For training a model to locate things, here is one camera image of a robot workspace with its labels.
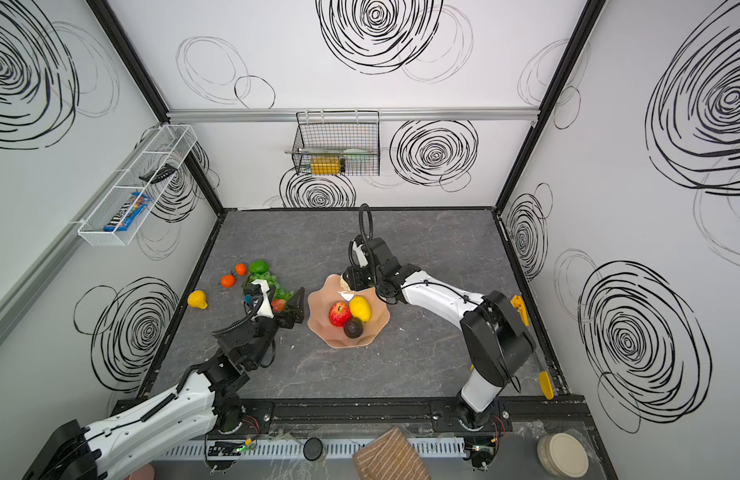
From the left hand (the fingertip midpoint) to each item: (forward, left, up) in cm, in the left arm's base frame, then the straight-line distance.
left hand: (291, 288), depth 77 cm
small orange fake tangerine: (+15, +24, -15) cm, 32 cm away
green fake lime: (+16, +18, -15) cm, 29 cm away
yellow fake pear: (+3, +33, -15) cm, 37 cm away
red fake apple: (-1, -12, -12) cm, 17 cm away
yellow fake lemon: (+1, -18, -12) cm, 21 cm away
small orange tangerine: (+11, +27, -16) cm, 33 cm away
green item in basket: (+42, -16, +10) cm, 46 cm away
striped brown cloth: (-33, -27, -17) cm, 46 cm away
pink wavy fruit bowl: (+7, -5, -17) cm, 19 cm away
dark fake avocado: (-6, -16, -10) cm, 20 cm away
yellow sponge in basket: (+34, -6, +13) cm, 37 cm away
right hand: (+9, -14, -5) cm, 17 cm away
